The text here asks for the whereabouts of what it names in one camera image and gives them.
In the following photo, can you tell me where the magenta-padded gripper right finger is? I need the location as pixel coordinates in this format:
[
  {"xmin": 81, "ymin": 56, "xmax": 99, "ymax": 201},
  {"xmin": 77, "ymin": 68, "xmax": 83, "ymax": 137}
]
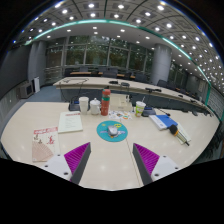
[{"xmin": 132, "ymin": 142, "xmax": 180, "ymax": 186}]

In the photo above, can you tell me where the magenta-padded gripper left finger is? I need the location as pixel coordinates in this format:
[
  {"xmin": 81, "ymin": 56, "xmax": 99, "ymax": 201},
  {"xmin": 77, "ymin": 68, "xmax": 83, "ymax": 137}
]
[{"xmin": 43, "ymin": 141, "xmax": 92, "ymax": 185}]

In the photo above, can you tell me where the silver computer mouse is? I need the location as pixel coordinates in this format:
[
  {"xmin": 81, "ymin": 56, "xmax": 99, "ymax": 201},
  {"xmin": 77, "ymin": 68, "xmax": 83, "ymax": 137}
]
[{"xmin": 107, "ymin": 124, "xmax": 119, "ymax": 137}]

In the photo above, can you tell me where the round teal cartoon mouse pad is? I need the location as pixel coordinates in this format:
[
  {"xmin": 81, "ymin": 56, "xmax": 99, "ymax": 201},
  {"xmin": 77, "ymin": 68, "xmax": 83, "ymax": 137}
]
[{"xmin": 96, "ymin": 120, "xmax": 129, "ymax": 143}]

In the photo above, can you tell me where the red and white magazine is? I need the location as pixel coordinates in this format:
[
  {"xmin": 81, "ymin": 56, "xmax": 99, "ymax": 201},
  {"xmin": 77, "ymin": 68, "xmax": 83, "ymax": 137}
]
[{"xmin": 31, "ymin": 126, "xmax": 61, "ymax": 163}]

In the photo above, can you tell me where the white booklet with red title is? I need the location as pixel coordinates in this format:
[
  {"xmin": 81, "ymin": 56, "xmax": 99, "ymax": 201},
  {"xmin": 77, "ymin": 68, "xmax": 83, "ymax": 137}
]
[{"xmin": 57, "ymin": 111, "xmax": 84, "ymax": 135}]

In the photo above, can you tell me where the blue and white book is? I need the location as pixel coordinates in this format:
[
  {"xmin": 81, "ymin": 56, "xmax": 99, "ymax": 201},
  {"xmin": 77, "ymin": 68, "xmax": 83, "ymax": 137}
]
[{"xmin": 148, "ymin": 114, "xmax": 179, "ymax": 131}]

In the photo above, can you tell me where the black and yellow microphone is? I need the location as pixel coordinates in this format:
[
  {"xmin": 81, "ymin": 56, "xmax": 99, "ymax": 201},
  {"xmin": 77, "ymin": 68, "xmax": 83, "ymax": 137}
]
[{"xmin": 168, "ymin": 124, "xmax": 191, "ymax": 147}]

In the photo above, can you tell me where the black conference microphone base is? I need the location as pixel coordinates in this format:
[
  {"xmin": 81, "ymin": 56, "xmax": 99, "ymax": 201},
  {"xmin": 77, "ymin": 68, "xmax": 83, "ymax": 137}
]
[
  {"xmin": 141, "ymin": 106, "xmax": 157, "ymax": 118},
  {"xmin": 68, "ymin": 101, "xmax": 81, "ymax": 112}
]

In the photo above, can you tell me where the green paper cup with straw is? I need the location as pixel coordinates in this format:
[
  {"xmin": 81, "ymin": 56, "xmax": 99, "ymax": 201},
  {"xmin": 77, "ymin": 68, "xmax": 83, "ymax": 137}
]
[{"xmin": 134, "ymin": 96, "xmax": 147, "ymax": 118}]

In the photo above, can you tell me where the colourful sticker sheet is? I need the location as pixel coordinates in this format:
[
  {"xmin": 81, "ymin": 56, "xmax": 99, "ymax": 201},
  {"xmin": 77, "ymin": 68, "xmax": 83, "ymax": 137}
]
[{"xmin": 108, "ymin": 110, "xmax": 133, "ymax": 121}]

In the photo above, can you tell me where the stack of white paper cups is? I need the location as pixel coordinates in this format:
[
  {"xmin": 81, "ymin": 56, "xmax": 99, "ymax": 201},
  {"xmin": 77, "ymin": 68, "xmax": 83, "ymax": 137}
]
[{"xmin": 78, "ymin": 96, "xmax": 90, "ymax": 116}]

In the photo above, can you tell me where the white lidded ceramic mug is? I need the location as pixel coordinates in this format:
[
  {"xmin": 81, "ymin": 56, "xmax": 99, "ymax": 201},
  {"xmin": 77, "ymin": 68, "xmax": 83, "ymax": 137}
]
[{"xmin": 89, "ymin": 97, "xmax": 102, "ymax": 116}]

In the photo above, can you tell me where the red bottle with green band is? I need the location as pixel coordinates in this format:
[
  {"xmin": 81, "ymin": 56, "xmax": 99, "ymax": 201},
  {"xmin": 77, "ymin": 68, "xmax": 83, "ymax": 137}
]
[{"xmin": 100, "ymin": 88, "xmax": 112, "ymax": 117}]

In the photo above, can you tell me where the white open organizer box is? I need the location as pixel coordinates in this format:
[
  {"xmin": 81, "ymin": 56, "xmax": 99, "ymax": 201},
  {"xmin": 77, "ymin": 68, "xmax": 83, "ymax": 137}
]
[{"xmin": 109, "ymin": 93, "xmax": 134, "ymax": 113}]

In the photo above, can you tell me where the long curved conference desk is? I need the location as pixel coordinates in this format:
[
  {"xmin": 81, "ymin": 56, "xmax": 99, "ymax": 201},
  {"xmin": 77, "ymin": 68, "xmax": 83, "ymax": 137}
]
[{"xmin": 53, "ymin": 76, "xmax": 208, "ymax": 109}]

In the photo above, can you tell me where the white standing panel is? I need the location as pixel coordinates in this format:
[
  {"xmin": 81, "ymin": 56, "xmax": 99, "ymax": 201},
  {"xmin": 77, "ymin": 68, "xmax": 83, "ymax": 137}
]
[{"xmin": 31, "ymin": 77, "xmax": 41, "ymax": 94}]

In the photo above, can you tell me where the grey floor cabinet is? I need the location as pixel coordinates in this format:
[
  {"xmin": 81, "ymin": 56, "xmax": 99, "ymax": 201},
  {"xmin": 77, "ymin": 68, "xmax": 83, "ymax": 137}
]
[{"xmin": 18, "ymin": 81, "xmax": 34, "ymax": 99}]

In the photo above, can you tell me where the group of dark office chairs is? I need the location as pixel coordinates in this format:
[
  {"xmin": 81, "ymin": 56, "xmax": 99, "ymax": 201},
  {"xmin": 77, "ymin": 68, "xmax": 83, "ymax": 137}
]
[{"xmin": 63, "ymin": 66, "xmax": 201, "ymax": 98}]

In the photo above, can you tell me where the group of ceiling lights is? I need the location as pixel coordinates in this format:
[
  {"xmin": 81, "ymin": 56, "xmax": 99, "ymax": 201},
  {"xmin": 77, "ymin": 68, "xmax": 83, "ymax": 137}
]
[{"xmin": 23, "ymin": 0, "xmax": 224, "ymax": 88}]

